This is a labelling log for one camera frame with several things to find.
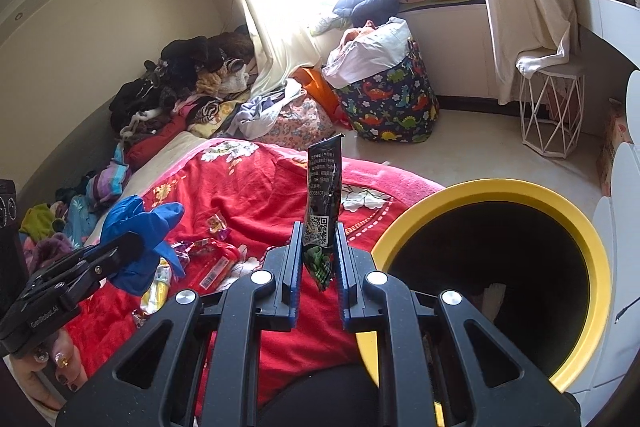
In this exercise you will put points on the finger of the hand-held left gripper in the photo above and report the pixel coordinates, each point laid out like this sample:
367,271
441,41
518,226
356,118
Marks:
115,252

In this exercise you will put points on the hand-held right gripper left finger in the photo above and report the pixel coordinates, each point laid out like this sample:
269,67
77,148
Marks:
292,287

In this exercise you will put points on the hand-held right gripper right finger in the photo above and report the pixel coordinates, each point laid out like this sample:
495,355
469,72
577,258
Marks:
345,287

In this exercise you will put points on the blue plastic bag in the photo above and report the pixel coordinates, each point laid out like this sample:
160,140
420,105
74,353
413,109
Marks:
135,222

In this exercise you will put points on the black snack packet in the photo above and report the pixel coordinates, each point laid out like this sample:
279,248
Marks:
325,187

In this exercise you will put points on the yellow round bin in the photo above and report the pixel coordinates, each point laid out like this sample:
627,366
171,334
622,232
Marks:
500,189

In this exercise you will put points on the person's left hand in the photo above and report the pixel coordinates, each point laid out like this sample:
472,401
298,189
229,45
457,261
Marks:
50,367

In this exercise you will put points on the blue patterned cloth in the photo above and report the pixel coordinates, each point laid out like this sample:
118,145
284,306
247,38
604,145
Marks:
82,217

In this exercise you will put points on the purple fuzzy cloth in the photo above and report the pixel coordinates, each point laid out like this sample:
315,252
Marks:
47,252

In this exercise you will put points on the yellow snack wrapper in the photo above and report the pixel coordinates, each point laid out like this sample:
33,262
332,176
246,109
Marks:
155,292

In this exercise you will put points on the colourful candy wrapper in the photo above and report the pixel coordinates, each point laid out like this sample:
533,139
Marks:
185,252

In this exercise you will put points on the purple striped cloth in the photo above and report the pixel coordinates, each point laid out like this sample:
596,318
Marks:
107,182

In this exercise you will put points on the red snack wrapper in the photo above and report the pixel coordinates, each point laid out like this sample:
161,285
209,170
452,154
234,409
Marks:
220,264

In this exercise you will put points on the green cloth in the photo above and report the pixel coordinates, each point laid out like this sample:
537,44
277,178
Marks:
40,219

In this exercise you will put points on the red floral blanket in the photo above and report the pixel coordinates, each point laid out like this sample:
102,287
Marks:
260,192

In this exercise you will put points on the beige bed sheet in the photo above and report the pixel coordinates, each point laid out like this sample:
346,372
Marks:
165,162

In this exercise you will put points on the grey bed headboard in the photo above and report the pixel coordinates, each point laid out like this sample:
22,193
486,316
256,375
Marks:
65,147

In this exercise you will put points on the red cloth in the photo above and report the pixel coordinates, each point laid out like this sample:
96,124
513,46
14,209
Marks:
155,142

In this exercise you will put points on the pink floral fabric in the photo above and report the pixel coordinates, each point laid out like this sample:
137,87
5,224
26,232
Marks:
300,122

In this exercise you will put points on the brown patterned blanket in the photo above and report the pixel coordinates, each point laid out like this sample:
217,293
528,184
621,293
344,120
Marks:
210,114

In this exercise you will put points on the pale lilac garment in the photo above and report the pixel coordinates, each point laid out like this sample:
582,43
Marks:
260,112

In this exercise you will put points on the dinosaur print laundry basket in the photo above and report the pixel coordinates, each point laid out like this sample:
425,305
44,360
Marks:
390,107

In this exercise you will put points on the pile of dark clothes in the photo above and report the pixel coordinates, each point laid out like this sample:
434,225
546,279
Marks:
190,52

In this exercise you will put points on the large white plastic bag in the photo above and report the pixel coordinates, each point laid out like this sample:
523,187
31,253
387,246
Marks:
370,52

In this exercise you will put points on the cream curtain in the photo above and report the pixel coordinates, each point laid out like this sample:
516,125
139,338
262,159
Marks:
280,42
515,7

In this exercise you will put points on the pink cloth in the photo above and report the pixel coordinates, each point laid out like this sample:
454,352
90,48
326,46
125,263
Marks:
357,34

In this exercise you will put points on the white cloth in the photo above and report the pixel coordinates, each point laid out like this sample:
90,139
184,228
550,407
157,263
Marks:
325,23

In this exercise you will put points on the dark blue jacket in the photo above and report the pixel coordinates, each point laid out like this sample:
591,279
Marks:
365,2

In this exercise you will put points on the white petal-shaped chair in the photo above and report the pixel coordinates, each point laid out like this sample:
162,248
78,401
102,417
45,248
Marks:
620,187

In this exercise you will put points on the white dressing desk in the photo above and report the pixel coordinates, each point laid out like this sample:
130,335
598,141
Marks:
610,17

